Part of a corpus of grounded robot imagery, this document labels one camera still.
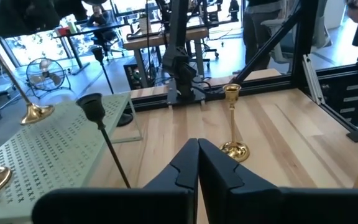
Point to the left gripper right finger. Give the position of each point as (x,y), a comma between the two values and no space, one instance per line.
(259,205)

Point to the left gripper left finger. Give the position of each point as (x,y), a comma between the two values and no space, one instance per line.
(154,205)

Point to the black candlestick holder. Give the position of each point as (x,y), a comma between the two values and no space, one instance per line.
(93,107)
(97,54)

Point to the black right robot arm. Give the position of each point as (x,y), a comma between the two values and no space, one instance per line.
(182,71)

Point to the red cup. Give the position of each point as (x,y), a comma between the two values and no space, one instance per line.
(64,31)

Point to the green cup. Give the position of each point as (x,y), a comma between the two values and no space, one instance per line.
(72,27)

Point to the round floor fan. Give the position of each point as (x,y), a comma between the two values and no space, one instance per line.
(45,74)

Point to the black desk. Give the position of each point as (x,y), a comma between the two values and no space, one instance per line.
(104,27)

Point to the green table in background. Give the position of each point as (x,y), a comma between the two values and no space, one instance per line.
(57,140)

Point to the wooden workbench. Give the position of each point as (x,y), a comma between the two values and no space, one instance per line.
(154,40)

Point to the silver aluminium bar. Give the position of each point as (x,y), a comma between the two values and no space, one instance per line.
(314,81)

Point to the black drawer cabinet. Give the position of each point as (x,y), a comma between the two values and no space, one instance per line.
(337,93)

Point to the grey office chair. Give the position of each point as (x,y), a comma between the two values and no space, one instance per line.
(283,51)

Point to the black aluminium table frame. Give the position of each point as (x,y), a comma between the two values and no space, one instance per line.
(304,46)

